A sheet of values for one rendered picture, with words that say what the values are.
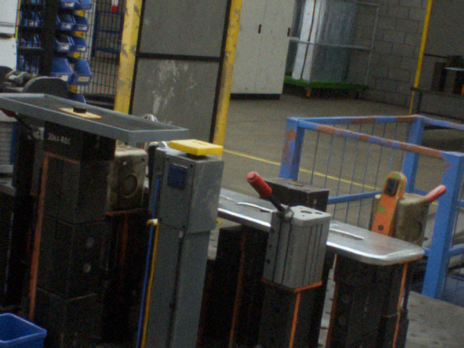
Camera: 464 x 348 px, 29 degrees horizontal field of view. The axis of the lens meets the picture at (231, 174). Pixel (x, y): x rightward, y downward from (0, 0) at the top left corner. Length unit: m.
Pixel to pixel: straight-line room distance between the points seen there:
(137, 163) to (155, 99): 3.48
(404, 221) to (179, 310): 0.52
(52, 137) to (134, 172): 0.24
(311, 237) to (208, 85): 4.14
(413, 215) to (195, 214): 0.54
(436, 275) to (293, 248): 2.15
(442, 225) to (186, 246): 2.24
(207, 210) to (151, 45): 3.76
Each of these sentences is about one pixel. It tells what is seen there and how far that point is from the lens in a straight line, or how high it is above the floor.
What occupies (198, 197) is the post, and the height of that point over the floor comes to 1.08.
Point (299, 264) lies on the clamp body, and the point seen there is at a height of 0.99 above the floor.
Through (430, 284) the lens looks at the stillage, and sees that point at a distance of 3.60.
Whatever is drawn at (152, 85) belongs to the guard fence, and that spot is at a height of 0.88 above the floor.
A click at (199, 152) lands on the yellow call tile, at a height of 1.15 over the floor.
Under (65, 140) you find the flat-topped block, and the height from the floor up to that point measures 1.12.
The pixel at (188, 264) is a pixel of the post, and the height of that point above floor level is 0.98.
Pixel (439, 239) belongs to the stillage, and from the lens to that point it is 3.56.
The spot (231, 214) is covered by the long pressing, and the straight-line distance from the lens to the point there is 1.68.
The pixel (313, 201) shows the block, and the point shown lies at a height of 1.01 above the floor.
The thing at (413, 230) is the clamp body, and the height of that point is 1.00.
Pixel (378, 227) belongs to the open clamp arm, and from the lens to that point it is 1.74.
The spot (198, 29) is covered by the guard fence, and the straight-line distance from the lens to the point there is 5.42.
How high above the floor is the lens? 1.37
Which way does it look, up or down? 10 degrees down
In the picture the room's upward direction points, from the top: 8 degrees clockwise
